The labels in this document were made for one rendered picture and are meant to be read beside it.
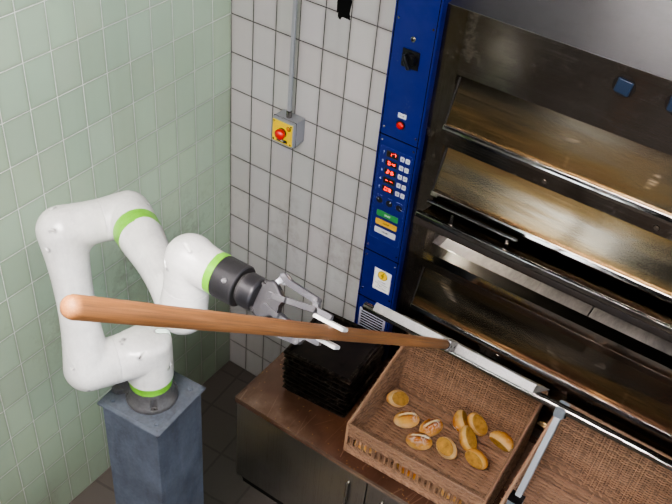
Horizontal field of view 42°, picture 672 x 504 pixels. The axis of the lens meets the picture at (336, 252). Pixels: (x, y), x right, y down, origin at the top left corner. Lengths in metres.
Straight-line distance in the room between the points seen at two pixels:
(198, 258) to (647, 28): 1.59
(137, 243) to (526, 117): 1.27
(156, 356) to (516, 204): 1.25
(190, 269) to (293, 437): 1.61
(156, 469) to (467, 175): 1.35
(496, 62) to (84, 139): 1.30
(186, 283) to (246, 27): 1.56
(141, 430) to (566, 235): 1.42
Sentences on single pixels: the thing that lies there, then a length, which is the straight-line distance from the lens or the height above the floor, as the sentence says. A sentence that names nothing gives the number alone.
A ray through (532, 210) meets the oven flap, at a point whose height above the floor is 1.53.
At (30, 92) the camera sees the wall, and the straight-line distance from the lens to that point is 2.69.
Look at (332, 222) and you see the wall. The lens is 3.37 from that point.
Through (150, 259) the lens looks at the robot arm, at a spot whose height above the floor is 1.85.
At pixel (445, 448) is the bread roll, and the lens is 3.27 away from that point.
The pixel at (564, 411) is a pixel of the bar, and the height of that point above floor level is 1.17.
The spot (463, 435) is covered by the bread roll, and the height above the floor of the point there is 0.65.
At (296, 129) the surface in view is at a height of 1.49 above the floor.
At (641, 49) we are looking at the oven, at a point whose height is 2.10.
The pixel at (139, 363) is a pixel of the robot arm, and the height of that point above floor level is 1.41.
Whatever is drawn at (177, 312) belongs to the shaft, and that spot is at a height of 2.34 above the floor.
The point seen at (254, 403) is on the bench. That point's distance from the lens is 3.40.
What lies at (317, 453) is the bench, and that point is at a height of 0.54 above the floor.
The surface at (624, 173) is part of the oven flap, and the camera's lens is 2.70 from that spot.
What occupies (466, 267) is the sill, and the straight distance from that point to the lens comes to 3.15.
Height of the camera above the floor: 3.17
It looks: 40 degrees down
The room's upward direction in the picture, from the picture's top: 6 degrees clockwise
